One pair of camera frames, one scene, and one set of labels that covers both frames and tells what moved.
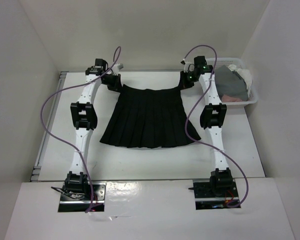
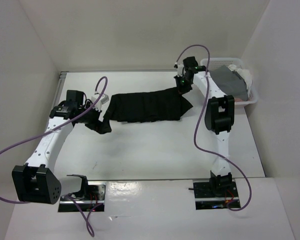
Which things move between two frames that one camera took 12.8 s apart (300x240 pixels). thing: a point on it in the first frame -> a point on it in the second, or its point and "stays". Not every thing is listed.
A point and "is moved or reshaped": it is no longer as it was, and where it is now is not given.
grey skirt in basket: (228, 82) stays
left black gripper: (116, 85) -> (101, 127)
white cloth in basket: (245, 74) stays
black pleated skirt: (150, 118) is moved or reshaped
